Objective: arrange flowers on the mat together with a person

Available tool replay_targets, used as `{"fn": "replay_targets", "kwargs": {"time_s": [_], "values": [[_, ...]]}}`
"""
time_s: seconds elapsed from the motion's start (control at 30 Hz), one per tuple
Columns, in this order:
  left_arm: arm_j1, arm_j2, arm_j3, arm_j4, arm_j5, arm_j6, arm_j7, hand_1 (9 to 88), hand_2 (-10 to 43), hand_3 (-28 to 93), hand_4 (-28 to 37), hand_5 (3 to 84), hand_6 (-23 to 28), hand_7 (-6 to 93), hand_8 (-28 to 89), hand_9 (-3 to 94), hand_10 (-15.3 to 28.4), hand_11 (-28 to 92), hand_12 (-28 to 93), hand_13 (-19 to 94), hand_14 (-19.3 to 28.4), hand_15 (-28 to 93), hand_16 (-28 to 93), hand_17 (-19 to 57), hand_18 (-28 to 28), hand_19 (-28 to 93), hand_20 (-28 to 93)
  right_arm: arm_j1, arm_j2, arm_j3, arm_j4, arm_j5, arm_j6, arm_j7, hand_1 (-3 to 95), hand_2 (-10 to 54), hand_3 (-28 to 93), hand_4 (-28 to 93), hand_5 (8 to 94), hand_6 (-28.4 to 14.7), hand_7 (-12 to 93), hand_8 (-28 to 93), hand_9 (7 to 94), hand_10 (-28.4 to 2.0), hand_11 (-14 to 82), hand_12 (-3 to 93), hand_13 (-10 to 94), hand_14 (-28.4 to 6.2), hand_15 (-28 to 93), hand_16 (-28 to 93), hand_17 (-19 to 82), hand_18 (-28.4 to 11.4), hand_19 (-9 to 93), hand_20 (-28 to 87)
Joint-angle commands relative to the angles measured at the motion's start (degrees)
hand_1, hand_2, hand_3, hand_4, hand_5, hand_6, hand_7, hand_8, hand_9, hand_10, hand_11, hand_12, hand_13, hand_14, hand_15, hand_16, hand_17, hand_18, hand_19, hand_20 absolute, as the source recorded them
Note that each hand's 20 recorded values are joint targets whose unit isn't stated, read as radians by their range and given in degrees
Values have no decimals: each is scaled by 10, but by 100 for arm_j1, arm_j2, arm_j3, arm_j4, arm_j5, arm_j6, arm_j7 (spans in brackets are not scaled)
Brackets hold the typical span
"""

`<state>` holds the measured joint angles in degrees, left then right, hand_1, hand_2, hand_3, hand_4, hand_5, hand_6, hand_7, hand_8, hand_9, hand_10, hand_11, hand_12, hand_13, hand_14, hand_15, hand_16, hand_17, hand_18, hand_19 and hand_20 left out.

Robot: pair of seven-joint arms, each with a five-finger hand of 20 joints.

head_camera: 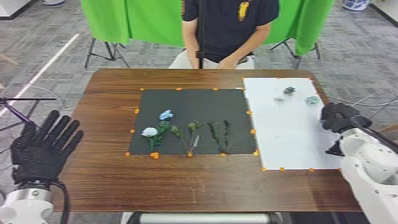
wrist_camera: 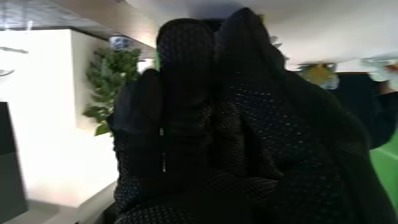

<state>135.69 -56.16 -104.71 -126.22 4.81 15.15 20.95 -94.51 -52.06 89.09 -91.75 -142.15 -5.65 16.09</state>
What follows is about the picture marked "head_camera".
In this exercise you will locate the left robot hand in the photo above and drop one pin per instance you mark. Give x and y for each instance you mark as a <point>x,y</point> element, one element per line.
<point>45,153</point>

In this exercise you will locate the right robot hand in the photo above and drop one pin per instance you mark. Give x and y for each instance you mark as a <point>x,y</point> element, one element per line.
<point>340,118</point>

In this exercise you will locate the pale teal flower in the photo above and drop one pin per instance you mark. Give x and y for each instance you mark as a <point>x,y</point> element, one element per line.
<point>311,99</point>

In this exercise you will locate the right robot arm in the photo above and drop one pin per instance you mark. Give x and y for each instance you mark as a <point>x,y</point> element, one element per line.
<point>370,166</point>

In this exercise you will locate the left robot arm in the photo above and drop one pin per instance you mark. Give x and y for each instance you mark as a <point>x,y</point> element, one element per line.
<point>27,203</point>

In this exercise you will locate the dark mat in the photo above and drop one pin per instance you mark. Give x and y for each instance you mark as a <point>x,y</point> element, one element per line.
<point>196,106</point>

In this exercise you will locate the person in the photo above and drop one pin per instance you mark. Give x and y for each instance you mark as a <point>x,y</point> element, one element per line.
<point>228,30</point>

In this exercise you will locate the white sheet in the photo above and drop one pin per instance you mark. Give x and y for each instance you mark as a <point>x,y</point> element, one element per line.
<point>285,133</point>

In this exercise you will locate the dark grey flower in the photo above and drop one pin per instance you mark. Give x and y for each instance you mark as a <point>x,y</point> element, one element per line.
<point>288,90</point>

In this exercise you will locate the black tripod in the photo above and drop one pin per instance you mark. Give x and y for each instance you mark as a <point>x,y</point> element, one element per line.
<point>18,111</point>

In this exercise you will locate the white flower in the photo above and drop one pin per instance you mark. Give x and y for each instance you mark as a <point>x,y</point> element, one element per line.
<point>149,132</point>

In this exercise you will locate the green sprig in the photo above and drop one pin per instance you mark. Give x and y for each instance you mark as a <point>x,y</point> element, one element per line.
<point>226,128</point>
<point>215,133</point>
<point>194,126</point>
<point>178,132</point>

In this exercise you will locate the blue flower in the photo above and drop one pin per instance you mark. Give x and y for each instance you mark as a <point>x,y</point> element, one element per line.
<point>165,115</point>

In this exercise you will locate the pale grey bar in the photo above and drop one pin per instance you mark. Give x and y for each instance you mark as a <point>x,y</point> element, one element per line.
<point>205,218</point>

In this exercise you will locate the blue and white vase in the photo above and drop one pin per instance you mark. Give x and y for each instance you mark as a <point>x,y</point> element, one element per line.
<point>356,4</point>

